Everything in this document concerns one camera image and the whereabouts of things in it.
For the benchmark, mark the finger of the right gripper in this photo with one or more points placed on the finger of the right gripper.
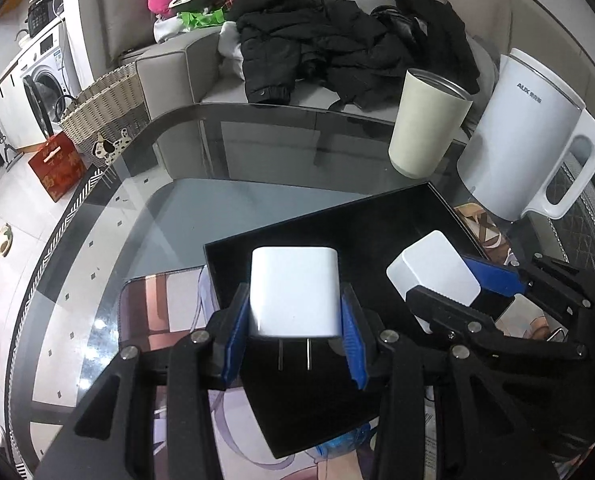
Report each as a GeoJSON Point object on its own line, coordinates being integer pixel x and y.
{"type": "Point", "coordinates": [495, 274]}
{"type": "Point", "coordinates": [478, 331]}

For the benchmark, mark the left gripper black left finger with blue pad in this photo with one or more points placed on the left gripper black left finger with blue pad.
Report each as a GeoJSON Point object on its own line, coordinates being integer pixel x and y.
{"type": "Point", "coordinates": [110, 433]}

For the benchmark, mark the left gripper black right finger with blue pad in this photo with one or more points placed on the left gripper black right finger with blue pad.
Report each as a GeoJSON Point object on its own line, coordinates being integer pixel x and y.
{"type": "Point", "coordinates": [427, 389]}

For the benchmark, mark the white square box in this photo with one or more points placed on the white square box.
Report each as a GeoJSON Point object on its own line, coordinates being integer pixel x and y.
{"type": "Point", "coordinates": [435, 264]}

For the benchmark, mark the white charger plug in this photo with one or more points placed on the white charger plug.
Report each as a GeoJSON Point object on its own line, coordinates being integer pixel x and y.
{"type": "Point", "coordinates": [295, 294]}

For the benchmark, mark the anime print desk mat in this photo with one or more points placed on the anime print desk mat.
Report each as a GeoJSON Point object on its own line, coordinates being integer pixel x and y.
{"type": "Point", "coordinates": [157, 309]}

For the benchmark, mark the black cardboard box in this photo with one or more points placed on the black cardboard box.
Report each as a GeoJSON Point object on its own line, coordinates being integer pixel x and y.
{"type": "Point", "coordinates": [298, 408]}

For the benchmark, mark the white electric kettle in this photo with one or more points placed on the white electric kettle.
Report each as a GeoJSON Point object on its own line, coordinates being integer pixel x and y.
{"type": "Point", "coordinates": [528, 127]}

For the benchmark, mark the cream tumbler cup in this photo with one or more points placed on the cream tumbler cup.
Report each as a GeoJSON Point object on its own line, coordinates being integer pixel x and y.
{"type": "Point", "coordinates": [431, 110]}

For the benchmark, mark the pair of slippers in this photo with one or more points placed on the pair of slippers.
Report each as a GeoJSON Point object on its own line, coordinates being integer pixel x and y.
{"type": "Point", "coordinates": [6, 239]}

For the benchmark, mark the red gift bag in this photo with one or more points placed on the red gift bag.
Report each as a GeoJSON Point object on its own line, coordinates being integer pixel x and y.
{"type": "Point", "coordinates": [57, 165]}

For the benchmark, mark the black jacket pile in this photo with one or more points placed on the black jacket pile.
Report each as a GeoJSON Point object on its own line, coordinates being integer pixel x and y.
{"type": "Point", "coordinates": [361, 56]}

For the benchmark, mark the woven laundry basket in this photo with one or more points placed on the woven laundry basket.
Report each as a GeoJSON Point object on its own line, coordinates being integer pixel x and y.
{"type": "Point", "coordinates": [104, 118]}

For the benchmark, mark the grey sofa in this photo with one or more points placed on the grey sofa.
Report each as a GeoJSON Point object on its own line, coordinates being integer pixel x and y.
{"type": "Point", "coordinates": [317, 97]}

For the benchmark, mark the white washing machine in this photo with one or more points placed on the white washing machine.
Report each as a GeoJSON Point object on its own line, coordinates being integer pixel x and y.
{"type": "Point", "coordinates": [49, 77]}

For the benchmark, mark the grey cushion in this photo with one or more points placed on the grey cushion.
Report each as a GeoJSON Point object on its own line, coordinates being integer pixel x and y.
{"type": "Point", "coordinates": [127, 25]}

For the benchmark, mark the black microwave oven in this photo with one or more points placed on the black microwave oven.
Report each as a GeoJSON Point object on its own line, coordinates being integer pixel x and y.
{"type": "Point", "coordinates": [40, 13]}

